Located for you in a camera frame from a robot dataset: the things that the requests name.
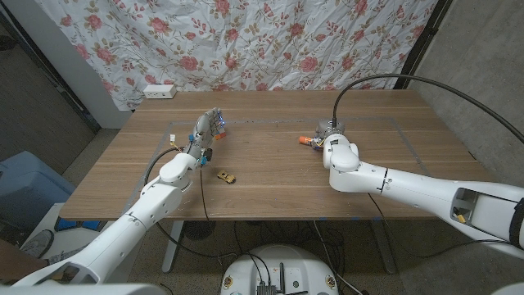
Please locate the yellow toy car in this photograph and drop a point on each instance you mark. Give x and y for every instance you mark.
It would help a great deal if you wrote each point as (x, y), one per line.
(226, 177)

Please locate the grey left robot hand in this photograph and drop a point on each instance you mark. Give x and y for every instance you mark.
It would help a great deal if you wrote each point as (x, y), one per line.
(203, 131)

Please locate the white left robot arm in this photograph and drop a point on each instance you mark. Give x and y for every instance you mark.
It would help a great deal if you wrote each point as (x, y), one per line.
(135, 217)

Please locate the blue plastic bin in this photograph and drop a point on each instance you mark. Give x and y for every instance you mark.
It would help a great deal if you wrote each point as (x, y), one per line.
(28, 184)

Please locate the colourful puzzle cube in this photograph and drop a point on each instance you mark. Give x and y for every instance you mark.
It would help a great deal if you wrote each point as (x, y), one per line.
(221, 135)

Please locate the white power strip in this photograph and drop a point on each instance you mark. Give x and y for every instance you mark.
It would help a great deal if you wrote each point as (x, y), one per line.
(159, 91)

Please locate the black round floor fan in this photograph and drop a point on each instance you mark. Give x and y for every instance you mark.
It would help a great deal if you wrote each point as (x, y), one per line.
(199, 230)

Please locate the grey table leg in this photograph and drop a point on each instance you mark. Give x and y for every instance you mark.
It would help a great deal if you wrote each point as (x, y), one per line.
(172, 246)
(385, 250)

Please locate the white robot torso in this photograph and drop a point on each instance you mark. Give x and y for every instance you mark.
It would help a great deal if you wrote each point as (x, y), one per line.
(294, 266)

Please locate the black backdrop stand pole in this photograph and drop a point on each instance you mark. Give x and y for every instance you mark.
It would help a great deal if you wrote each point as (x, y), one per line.
(421, 41)

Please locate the grey sneaker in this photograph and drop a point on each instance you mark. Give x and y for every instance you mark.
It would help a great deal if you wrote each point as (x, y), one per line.
(37, 244)

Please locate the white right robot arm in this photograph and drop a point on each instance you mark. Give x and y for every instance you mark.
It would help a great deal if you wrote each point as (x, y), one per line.
(409, 184)

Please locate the floral backdrop cloth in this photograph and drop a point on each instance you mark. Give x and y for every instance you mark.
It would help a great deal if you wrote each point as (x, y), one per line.
(245, 45)

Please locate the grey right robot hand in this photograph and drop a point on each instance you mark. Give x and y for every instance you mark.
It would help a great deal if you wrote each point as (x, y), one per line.
(329, 128)

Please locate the black antenna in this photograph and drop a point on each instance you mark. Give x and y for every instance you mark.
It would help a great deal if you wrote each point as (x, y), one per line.
(282, 278)

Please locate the grey computer box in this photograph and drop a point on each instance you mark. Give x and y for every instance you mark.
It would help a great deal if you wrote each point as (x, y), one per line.
(266, 289)

